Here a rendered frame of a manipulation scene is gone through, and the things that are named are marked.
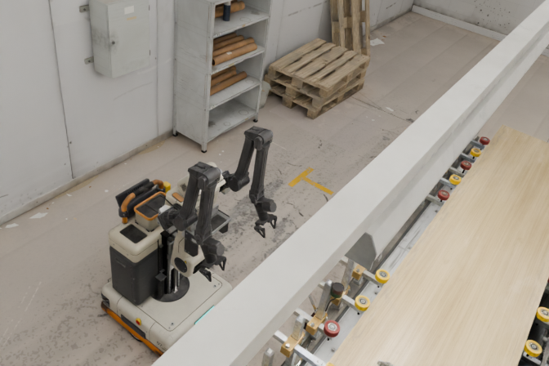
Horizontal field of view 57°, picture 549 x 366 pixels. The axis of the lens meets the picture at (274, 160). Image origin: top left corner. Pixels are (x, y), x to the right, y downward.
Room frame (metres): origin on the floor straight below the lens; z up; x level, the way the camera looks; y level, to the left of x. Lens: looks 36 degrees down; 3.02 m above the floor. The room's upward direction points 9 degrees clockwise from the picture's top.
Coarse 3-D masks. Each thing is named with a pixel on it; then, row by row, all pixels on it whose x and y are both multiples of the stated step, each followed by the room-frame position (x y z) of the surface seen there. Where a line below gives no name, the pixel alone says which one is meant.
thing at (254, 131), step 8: (256, 128) 2.21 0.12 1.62; (264, 128) 2.21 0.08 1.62; (248, 136) 2.17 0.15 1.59; (256, 136) 2.15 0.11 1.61; (264, 136) 2.14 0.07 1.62; (272, 136) 2.18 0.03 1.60; (248, 144) 2.18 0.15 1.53; (248, 152) 2.18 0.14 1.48; (240, 160) 2.20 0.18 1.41; (248, 160) 2.19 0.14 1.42; (240, 168) 2.20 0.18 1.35; (240, 176) 2.19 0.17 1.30; (248, 176) 2.26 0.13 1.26; (232, 184) 2.19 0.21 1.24; (240, 184) 2.19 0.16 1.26
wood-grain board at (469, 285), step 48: (528, 144) 3.78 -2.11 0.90; (480, 192) 2.97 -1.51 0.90; (528, 192) 3.07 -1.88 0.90; (432, 240) 2.38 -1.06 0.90; (480, 240) 2.45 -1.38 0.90; (528, 240) 2.52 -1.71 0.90; (384, 288) 1.92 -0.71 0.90; (432, 288) 1.98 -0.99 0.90; (480, 288) 2.03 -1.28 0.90; (528, 288) 2.09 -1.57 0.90; (384, 336) 1.61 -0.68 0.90; (432, 336) 1.66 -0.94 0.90; (480, 336) 1.70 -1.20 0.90
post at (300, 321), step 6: (300, 318) 1.47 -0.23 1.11; (294, 324) 1.47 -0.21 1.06; (300, 324) 1.46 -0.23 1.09; (294, 330) 1.47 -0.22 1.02; (300, 330) 1.46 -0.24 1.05; (294, 336) 1.46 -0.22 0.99; (300, 336) 1.47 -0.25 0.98; (294, 354) 1.46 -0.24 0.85; (288, 360) 1.46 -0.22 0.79; (294, 360) 1.48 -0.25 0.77
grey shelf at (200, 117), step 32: (192, 0) 4.27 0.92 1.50; (224, 0) 4.29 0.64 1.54; (256, 0) 5.02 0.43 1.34; (192, 32) 4.26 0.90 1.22; (224, 32) 4.31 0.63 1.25; (256, 32) 5.00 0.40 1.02; (192, 64) 4.26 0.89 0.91; (224, 64) 4.40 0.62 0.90; (256, 64) 4.97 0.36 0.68; (192, 96) 4.25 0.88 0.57; (224, 96) 4.45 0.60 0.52; (256, 96) 4.95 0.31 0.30; (192, 128) 4.24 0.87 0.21; (224, 128) 4.46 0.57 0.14
